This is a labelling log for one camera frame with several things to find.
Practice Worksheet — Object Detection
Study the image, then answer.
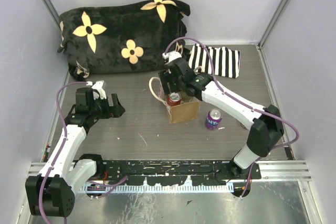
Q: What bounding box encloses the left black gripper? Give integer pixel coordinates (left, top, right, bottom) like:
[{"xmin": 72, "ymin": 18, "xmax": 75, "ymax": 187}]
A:
[{"xmin": 90, "ymin": 93, "xmax": 125, "ymax": 119}]

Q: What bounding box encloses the red cola can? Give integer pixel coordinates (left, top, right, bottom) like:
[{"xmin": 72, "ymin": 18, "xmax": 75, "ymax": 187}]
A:
[{"xmin": 167, "ymin": 92, "xmax": 182, "ymax": 106}]

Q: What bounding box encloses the purple Fanta can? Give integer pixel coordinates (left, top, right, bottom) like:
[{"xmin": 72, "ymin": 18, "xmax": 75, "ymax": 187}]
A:
[{"xmin": 205, "ymin": 109, "xmax": 222, "ymax": 130}]

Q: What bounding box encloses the clear glass soda bottle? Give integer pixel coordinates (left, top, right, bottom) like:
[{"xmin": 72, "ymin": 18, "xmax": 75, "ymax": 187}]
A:
[{"xmin": 181, "ymin": 93, "xmax": 194, "ymax": 103}]

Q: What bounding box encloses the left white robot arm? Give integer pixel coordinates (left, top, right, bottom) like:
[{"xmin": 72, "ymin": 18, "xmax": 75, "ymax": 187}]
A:
[{"xmin": 25, "ymin": 80, "xmax": 125, "ymax": 218}]

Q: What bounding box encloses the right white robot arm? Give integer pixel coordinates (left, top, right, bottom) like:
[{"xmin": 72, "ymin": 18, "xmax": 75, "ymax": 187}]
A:
[{"xmin": 158, "ymin": 58, "xmax": 284, "ymax": 179}]

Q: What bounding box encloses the brown burlap canvas bag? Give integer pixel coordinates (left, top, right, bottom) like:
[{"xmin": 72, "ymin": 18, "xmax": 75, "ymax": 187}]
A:
[{"xmin": 149, "ymin": 77, "xmax": 200, "ymax": 124}]

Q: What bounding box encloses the black white striped cloth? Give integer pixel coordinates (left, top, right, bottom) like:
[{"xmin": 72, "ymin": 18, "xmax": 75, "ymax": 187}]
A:
[{"xmin": 187, "ymin": 44, "xmax": 240, "ymax": 79}]

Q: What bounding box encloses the black floral plush blanket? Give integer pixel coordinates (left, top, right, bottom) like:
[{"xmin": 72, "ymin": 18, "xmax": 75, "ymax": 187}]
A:
[{"xmin": 58, "ymin": 0, "xmax": 191, "ymax": 81}]

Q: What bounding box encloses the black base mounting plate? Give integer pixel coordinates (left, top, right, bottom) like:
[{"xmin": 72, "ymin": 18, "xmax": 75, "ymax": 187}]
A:
[{"xmin": 88, "ymin": 159, "xmax": 261, "ymax": 187}]

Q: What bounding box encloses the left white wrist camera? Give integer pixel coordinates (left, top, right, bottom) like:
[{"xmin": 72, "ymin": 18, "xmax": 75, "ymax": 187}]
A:
[{"xmin": 86, "ymin": 80, "xmax": 107, "ymax": 100}]

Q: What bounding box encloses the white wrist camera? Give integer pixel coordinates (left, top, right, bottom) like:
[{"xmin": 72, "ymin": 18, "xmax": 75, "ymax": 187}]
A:
[
  {"xmin": 86, "ymin": 80, "xmax": 107, "ymax": 100},
  {"xmin": 162, "ymin": 51, "xmax": 182, "ymax": 68}
]

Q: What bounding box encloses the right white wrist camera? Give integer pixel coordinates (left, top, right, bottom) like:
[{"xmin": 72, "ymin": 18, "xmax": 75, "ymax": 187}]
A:
[{"xmin": 162, "ymin": 51, "xmax": 182, "ymax": 68}]

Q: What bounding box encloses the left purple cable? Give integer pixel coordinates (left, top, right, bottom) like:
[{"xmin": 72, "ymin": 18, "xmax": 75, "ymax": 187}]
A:
[{"xmin": 38, "ymin": 81, "xmax": 92, "ymax": 224}]

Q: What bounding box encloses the aluminium front rail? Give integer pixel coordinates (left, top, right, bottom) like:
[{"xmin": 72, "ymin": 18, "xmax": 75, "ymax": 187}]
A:
[{"xmin": 28, "ymin": 159, "xmax": 313, "ymax": 194}]

